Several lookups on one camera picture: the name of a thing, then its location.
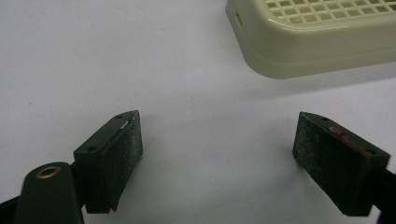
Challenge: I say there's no cream plastic drain basket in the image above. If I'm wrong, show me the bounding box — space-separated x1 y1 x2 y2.
224 0 396 79

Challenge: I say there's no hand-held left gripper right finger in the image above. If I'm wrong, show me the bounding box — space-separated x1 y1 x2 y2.
291 111 391 217

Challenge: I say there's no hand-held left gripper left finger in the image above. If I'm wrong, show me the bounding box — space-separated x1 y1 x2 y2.
73 109 144 215

